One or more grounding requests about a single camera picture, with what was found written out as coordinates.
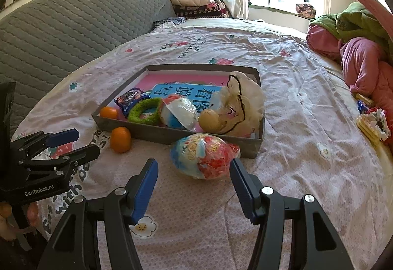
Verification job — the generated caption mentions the orange tangerine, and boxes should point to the orange tangerine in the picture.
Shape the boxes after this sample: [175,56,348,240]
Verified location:
[110,127,131,154]
[99,106,119,120]

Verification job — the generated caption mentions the green fuzzy ring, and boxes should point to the green fuzzy ring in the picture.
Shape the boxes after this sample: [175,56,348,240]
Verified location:
[126,96,163,126]

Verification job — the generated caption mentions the blue snack packet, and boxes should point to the blue snack packet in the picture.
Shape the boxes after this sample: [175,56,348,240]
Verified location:
[114,88,150,118]

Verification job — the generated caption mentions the red blue toy egg pack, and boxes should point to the red blue toy egg pack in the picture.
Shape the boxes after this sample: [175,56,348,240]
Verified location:
[170,133,240,180]

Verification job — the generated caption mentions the walnut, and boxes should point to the walnut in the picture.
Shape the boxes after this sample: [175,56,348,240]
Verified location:
[198,109,225,134]

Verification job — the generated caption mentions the person's left hand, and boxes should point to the person's left hand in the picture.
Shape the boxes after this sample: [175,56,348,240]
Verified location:
[1,202,39,241]

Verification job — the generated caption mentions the pink strawberry bed sheet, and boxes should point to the pink strawberry bed sheet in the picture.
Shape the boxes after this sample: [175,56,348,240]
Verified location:
[15,21,392,269]

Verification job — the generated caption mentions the grey quilted headboard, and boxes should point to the grey quilted headboard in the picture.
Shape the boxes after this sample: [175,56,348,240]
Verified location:
[0,0,177,136]

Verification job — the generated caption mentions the grey cardboard tray box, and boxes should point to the grey cardboard tray box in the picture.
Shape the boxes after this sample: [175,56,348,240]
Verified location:
[92,64,264,158]

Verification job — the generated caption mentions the yellow snack pile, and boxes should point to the yellow snack pile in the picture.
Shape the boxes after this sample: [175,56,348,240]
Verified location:
[355,94,392,145]

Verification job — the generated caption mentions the pink and blue book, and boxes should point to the pink and blue book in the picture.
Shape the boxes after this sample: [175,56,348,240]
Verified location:
[113,72,226,132]

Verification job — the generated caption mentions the blue patterned cloth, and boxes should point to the blue patterned cloth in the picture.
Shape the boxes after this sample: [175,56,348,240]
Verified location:
[151,17,186,31]

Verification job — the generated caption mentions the pink quilt pile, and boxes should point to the pink quilt pile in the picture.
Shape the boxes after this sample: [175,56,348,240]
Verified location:
[306,0,393,145]

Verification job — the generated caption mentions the stack of folded blankets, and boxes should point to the stack of folded blankets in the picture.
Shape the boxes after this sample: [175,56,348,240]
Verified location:
[170,0,232,19]

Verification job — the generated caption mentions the green blanket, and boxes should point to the green blanket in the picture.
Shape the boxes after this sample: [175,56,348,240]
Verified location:
[310,2,392,52]

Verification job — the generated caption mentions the floral cloth on windowsill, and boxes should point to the floral cloth on windowsill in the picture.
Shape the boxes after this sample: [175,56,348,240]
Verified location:
[296,3,316,19]

